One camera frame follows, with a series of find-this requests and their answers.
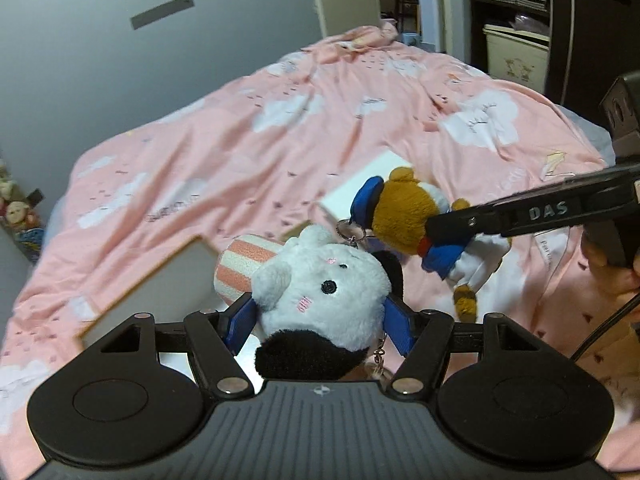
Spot white storage bin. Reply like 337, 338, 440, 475
482, 24, 551, 95

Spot grey bed sheet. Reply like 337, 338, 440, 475
547, 102, 618, 166

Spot brown bear plush sailor outfit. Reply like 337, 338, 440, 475
350, 166, 513, 323

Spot white rectangular box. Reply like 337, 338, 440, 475
317, 147, 416, 228

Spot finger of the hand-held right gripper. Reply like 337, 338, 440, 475
424, 164, 640, 260

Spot pink white striped plush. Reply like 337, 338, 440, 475
214, 233, 287, 307

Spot large white box brown rim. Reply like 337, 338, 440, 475
77, 234, 261, 386

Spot grey wall strip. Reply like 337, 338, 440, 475
131, 0, 194, 31

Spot white plush toy black ears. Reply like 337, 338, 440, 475
250, 224, 406, 396

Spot hanging tube of plush toys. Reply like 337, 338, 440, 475
0, 157, 48, 263

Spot dark shelf unit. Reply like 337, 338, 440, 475
467, 0, 553, 96

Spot white curved rod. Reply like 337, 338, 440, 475
557, 0, 577, 106

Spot pink cloud print blanket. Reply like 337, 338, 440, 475
0, 22, 640, 476

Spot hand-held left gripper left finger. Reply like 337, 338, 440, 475
82, 293, 259, 401

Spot black cable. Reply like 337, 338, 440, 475
569, 294, 640, 363

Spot person's right hand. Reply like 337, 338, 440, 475
582, 245, 640, 301

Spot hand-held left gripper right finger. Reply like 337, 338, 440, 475
383, 296, 571, 401

